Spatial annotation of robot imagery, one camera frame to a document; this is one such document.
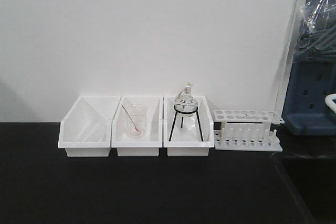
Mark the glass alcohol lamp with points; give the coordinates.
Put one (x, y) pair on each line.
(184, 103)

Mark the white middle storage bin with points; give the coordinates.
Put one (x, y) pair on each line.
(148, 145)

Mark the white test tube rack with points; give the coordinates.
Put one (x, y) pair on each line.
(247, 130)

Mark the clear beaker in bin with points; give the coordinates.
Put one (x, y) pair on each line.
(138, 113)

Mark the white left storage bin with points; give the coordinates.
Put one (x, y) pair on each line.
(86, 129)

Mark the white storage bin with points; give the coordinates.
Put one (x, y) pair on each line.
(187, 136)
(86, 129)
(148, 145)

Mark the black lab sink basin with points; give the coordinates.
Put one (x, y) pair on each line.
(310, 181)

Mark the white right storage bin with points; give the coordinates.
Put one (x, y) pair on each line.
(187, 136)

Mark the red tipped glass thermometer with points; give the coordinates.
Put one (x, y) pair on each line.
(131, 119)

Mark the plastic bag of pegs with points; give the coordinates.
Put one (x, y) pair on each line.
(316, 41)

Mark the grey blue pegboard drying rack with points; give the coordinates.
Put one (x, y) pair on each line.
(304, 110)

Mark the white gooseneck lab faucet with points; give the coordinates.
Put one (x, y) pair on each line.
(330, 102)

